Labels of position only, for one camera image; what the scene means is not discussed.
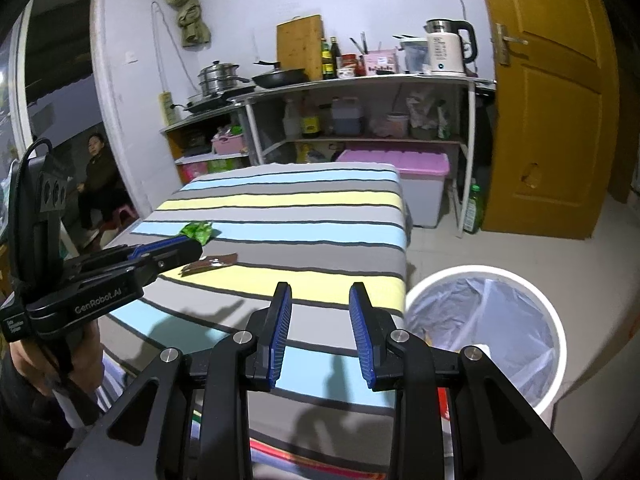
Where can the pink plastic basket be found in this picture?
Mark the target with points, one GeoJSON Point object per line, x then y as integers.
{"type": "Point", "coordinates": [229, 144]}

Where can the yellow power strip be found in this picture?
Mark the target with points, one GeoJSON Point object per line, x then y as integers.
{"type": "Point", "coordinates": [165, 108]}

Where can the striped tablecloth table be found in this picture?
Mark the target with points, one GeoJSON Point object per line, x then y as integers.
{"type": "Point", "coordinates": [300, 200]}

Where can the wooden cutting board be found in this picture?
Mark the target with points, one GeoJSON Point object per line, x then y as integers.
{"type": "Point", "coordinates": [300, 45]}

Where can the red sauce jar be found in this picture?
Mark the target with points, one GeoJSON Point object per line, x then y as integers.
{"type": "Point", "coordinates": [350, 66]}

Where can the clear bin liner bag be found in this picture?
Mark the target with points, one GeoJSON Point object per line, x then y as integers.
{"type": "Point", "coordinates": [500, 320]}

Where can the small metal kitchen rack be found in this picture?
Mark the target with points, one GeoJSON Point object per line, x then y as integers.
{"type": "Point", "coordinates": [200, 119]}

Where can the dark sauce bottle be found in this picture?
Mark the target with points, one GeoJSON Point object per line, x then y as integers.
{"type": "Point", "coordinates": [336, 57]}

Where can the rainbow striped cloth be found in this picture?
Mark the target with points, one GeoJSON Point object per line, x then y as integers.
{"type": "Point", "coordinates": [310, 455]}

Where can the green plastic bottle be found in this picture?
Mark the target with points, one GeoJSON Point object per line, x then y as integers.
{"type": "Point", "coordinates": [474, 210]}

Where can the green snack wrapper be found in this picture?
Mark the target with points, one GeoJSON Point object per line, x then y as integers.
{"type": "Point", "coordinates": [200, 231]}

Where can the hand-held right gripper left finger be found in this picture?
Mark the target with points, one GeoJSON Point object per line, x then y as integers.
{"type": "Point", "coordinates": [280, 335]}

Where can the black frying pan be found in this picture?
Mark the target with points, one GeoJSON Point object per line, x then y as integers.
{"type": "Point", "coordinates": [280, 77]}

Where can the large metal kitchen rack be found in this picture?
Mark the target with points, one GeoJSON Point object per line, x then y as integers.
{"type": "Point", "coordinates": [375, 80]}

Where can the clear plastic container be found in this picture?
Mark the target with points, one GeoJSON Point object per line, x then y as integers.
{"type": "Point", "coordinates": [415, 55]}

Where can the pink utensil holder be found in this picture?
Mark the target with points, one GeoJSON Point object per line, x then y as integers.
{"type": "Point", "coordinates": [380, 62]}

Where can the white round bin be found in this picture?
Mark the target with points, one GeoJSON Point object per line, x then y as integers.
{"type": "Point", "coordinates": [547, 310]}

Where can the white wall switch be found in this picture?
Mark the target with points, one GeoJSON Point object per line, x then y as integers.
{"type": "Point", "coordinates": [132, 56]}

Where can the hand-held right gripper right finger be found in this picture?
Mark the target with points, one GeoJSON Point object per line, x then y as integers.
{"type": "Point", "coordinates": [361, 335]}

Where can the pink lid storage box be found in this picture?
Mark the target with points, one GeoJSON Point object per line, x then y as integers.
{"type": "Point", "coordinates": [400, 165]}

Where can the person's left hand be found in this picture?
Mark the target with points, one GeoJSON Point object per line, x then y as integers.
{"type": "Point", "coordinates": [82, 365]}

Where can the dark bottle yellow label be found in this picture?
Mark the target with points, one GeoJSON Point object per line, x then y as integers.
{"type": "Point", "coordinates": [310, 122]}

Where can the grey plastic jug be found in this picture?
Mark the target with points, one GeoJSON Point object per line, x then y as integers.
{"type": "Point", "coordinates": [347, 117]}

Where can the person's left forearm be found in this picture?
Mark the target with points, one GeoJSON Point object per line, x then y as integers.
{"type": "Point", "coordinates": [35, 420]}

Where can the white electric kettle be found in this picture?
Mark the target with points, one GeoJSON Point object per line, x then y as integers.
{"type": "Point", "coordinates": [447, 52]}

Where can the steel steamer pot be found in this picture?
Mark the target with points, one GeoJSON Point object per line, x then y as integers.
{"type": "Point", "coordinates": [218, 77]}

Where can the yellow wooden door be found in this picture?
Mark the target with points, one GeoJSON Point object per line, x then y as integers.
{"type": "Point", "coordinates": [550, 110]}

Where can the hanging olive cloth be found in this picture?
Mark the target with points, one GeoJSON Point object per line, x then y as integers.
{"type": "Point", "coordinates": [187, 5]}

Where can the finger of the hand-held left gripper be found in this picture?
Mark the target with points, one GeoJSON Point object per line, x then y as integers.
{"type": "Point", "coordinates": [160, 246]}
{"type": "Point", "coordinates": [170, 263]}

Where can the white plastic bottle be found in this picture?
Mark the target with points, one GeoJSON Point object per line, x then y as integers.
{"type": "Point", "coordinates": [291, 120]}

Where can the colourful snack carton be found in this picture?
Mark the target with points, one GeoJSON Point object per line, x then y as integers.
{"type": "Point", "coordinates": [215, 166]}

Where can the brown wrapper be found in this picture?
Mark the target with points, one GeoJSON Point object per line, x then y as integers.
{"type": "Point", "coordinates": [210, 263]}

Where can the crumpled plastic bags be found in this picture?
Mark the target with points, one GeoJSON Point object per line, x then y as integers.
{"type": "Point", "coordinates": [425, 112]}

